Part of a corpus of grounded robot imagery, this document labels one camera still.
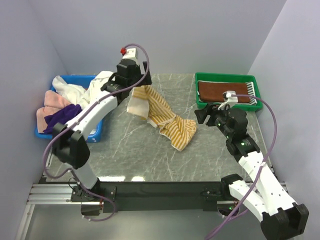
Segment green plastic tray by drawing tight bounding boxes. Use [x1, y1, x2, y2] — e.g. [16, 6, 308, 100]
[194, 72, 264, 112]

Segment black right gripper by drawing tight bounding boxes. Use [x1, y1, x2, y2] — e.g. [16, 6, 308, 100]
[194, 102, 233, 139]

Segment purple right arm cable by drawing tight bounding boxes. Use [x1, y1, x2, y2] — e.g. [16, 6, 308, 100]
[203, 93, 278, 240]

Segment blue plastic bin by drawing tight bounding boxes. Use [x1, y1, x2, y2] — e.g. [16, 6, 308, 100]
[34, 75, 104, 143]

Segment cream yellow striped towel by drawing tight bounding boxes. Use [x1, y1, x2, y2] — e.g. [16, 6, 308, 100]
[126, 85, 197, 152]

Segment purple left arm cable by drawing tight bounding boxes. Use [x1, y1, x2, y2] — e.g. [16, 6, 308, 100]
[42, 44, 150, 222]

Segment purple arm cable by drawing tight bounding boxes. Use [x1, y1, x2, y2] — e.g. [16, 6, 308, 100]
[203, 93, 278, 240]
[42, 44, 150, 222]

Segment green white striped towel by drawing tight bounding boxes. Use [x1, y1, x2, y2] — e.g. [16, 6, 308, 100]
[196, 80, 258, 106]

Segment pink towel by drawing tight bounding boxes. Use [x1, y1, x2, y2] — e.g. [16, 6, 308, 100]
[36, 90, 71, 134]

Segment purple towel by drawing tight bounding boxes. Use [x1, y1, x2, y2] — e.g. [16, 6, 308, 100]
[43, 104, 82, 134]

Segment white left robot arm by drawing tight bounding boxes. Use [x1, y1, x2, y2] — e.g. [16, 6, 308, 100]
[52, 58, 152, 201]

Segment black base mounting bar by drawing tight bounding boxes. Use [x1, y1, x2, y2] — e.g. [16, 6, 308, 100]
[70, 181, 250, 214]

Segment brown towel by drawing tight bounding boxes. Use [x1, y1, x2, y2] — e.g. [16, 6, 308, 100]
[197, 81, 251, 104]

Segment aluminium frame rail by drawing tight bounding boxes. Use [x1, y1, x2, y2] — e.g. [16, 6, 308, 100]
[14, 144, 303, 240]

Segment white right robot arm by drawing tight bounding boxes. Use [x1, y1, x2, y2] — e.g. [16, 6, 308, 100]
[194, 104, 309, 240]

